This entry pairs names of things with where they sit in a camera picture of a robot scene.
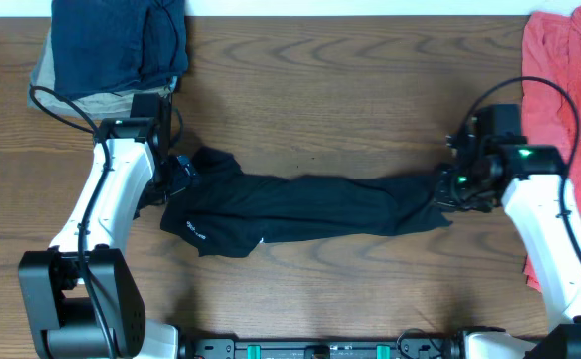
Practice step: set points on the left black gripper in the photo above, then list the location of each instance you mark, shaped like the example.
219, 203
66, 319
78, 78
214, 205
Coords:
185, 175

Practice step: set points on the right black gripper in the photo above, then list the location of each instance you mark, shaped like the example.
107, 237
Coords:
445, 199

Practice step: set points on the black t-shirt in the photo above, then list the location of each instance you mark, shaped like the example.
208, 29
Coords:
227, 212

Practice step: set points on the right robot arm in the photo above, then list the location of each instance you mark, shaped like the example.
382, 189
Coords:
528, 182

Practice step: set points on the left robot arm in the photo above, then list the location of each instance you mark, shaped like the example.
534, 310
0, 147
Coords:
79, 294

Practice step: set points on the folded khaki garment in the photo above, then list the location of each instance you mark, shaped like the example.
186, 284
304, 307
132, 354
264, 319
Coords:
119, 104

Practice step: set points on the folded grey garment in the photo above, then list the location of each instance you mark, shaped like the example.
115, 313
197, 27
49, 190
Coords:
43, 75

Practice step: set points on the red-orange t-shirt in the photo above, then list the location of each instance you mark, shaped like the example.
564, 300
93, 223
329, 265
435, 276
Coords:
551, 49

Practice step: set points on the folded navy blue garment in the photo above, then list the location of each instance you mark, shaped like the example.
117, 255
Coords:
110, 46

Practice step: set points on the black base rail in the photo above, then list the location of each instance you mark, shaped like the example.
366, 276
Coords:
413, 343

